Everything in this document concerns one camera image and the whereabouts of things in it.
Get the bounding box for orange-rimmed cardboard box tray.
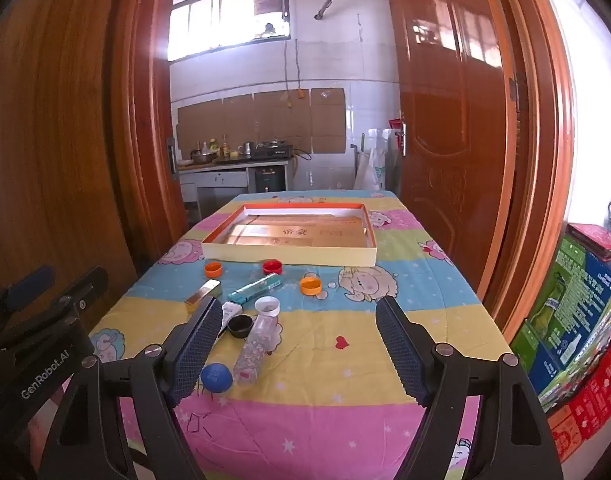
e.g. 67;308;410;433
202;201;377;267

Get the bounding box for white plastic bag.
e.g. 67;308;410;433
354;149;389;191

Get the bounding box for grey kitchen counter cabinet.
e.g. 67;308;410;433
178;157;292;211

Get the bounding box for small white printed box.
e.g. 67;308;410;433
220;301;246;331

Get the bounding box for black bottle cap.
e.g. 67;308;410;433
228;315;253;339

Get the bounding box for teal slim pack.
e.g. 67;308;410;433
227;273;283;305

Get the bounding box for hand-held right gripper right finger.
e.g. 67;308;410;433
375;296;563;480

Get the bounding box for black gas stove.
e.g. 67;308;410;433
250;142;292;160

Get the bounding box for clear plastic bottle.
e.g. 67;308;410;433
232;312;281;387

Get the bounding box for gold rectangular box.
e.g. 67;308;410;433
186;280;222;308

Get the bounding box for kitchen window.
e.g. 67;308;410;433
168;0;291;63

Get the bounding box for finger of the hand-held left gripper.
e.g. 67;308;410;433
0;266;109;352
0;266;56;320

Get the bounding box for red printed cartons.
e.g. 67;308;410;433
545;332;611;463

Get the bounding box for wooden door frame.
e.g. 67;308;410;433
485;0;576;341

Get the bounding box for flat red box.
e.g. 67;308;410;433
565;222;611;261

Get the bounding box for glossy carved wooden door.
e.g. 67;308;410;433
380;0;519;281

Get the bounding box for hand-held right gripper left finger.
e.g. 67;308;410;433
38;296;224;480

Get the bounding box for blue bottle cap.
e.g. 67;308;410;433
200;362;233;392

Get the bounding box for row of cardboard sheets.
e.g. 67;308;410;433
176;87;347;156

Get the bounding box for dark green round appliance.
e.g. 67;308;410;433
256;167;286;193

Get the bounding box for green printed carton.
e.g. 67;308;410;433
510;235;611;413

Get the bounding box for brown wood-grain door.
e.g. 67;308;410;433
0;0;189;306

